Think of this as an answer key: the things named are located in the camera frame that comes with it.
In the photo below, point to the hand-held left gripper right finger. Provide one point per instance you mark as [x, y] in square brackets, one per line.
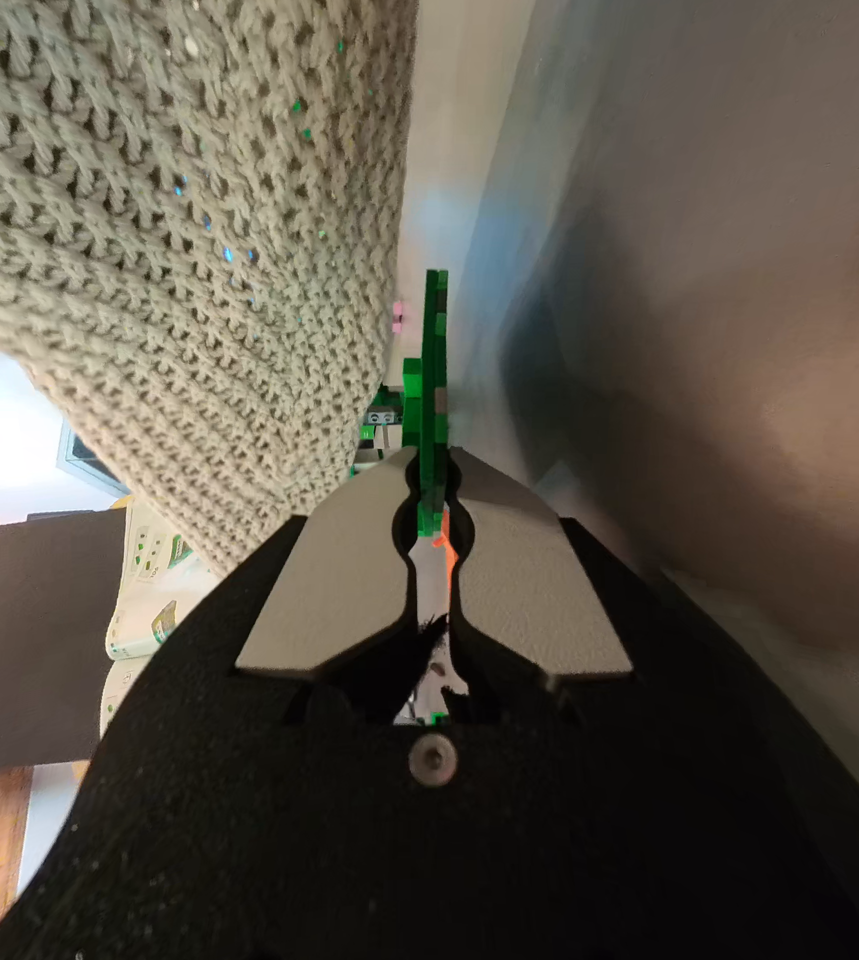
[534, 585]

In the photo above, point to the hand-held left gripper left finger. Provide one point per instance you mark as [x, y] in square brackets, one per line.
[332, 577]

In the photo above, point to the green lego plate assembly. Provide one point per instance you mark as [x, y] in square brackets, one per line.
[434, 390]

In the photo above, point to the person's right forearm knit sleeve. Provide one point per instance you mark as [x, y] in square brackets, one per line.
[159, 262]

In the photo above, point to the orange lego piece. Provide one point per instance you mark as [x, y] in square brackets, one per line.
[442, 546]

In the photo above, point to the grey and green lego pieces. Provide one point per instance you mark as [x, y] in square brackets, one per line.
[383, 416]

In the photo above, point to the lego instruction booklet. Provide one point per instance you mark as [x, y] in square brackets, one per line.
[152, 555]

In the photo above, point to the pink lego piece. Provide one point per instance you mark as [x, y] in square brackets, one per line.
[399, 315]

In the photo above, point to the grey framed box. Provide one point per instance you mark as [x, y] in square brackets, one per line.
[88, 461]

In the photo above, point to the dark brown panel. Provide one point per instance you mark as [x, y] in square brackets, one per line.
[24, 637]

